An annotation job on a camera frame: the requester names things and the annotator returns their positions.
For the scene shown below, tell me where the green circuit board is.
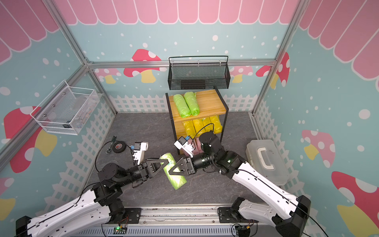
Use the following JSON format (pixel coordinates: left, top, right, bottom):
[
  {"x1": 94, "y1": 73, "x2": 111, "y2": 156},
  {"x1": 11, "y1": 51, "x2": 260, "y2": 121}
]
[{"x1": 113, "y1": 226, "x2": 127, "y2": 235}]

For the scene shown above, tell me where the green handled ratchet wrench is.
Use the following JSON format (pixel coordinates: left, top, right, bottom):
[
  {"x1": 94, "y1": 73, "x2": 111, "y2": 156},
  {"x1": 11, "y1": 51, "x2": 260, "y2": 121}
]
[{"x1": 106, "y1": 135, "x2": 117, "y2": 155}]

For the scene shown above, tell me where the black wire mesh basket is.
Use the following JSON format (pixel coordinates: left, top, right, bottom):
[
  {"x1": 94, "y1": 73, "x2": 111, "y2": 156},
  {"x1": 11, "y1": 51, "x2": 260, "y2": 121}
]
[{"x1": 168, "y1": 55, "x2": 231, "y2": 90}]

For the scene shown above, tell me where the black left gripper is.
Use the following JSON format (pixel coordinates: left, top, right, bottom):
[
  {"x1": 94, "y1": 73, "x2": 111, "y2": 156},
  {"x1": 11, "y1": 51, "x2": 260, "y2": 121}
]
[{"x1": 117, "y1": 158, "x2": 170, "y2": 188}]

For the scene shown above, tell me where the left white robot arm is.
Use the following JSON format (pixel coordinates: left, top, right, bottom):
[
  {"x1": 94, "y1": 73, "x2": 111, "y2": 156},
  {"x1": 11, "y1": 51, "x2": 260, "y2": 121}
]
[{"x1": 16, "y1": 159, "x2": 169, "y2": 237}]

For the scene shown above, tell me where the translucent plastic storage box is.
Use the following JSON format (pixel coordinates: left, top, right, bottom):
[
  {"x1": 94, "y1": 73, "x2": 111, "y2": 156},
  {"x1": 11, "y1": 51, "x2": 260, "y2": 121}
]
[{"x1": 245, "y1": 140, "x2": 289, "y2": 186}]

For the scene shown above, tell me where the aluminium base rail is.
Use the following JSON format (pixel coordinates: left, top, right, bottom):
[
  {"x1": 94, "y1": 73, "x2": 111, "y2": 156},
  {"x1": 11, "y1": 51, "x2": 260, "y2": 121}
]
[{"x1": 76, "y1": 204, "x2": 280, "y2": 237}]

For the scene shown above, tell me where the pink trash bag roll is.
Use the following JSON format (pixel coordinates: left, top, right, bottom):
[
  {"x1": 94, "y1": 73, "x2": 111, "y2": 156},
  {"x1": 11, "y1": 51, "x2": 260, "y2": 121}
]
[{"x1": 184, "y1": 146, "x2": 194, "y2": 158}]

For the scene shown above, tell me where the green trash bag roll floor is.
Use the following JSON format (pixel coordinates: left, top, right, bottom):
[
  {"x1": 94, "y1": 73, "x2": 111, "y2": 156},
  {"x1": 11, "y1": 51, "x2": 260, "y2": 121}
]
[{"x1": 159, "y1": 152, "x2": 188, "y2": 191}]

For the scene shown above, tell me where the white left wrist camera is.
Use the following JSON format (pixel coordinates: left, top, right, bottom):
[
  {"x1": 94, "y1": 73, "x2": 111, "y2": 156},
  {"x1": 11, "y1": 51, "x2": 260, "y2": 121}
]
[{"x1": 132, "y1": 142, "x2": 149, "y2": 165}]

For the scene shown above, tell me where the white wire mesh basket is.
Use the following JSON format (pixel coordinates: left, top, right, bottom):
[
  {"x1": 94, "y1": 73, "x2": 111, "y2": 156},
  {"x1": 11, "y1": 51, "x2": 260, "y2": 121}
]
[{"x1": 30, "y1": 81, "x2": 102, "y2": 135}]

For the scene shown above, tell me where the wooden three-tier shelf black frame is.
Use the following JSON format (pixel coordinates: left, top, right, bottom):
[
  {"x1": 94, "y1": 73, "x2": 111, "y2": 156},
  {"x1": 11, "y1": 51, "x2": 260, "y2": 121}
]
[{"x1": 165, "y1": 86, "x2": 229, "y2": 141}]

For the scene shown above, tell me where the green trash bag roll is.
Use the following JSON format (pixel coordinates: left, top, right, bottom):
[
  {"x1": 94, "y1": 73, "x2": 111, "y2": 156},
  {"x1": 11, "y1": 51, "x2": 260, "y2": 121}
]
[
  {"x1": 173, "y1": 94, "x2": 191, "y2": 118},
  {"x1": 184, "y1": 91, "x2": 200, "y2": 116}
]

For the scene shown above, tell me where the black tape roll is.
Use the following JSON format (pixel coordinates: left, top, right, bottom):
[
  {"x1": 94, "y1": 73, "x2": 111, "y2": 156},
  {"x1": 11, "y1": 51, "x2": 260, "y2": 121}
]
[{"x1": 112, "y1": 141, "x2": 126, "y2": 154}]

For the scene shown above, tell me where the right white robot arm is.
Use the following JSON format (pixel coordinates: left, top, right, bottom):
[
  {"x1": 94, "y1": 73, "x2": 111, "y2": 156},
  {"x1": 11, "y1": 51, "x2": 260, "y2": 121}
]
[{"x1": 169, "y1": 131, "x2": 311, "y2": 237}]

